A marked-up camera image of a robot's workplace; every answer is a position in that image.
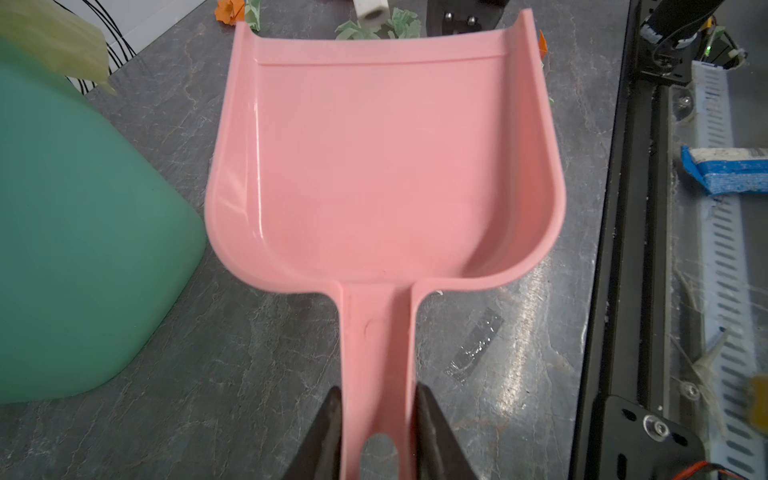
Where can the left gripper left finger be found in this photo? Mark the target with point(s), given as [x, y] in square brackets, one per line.
[319, 455]

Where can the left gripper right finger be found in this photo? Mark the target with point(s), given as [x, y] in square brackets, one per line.
[438, 453]

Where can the pink plastic dustpan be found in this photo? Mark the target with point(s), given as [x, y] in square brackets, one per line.
[377, 172]

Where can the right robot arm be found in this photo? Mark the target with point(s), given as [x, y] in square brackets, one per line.
[678, 30]

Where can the green trash bin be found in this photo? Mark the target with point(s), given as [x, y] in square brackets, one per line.
[96, 246]

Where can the green paper scrap centre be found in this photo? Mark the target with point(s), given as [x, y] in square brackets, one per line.
[402, 24]

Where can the orange paper scrap far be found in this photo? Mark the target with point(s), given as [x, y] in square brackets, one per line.
[229, 12]

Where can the green bin liner bag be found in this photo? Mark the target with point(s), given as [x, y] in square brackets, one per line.
[62, 41]

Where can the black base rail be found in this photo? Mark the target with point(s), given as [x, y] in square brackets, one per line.
[623, 427]

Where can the white slotted cable duct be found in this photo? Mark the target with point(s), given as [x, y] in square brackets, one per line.
[730, 117]

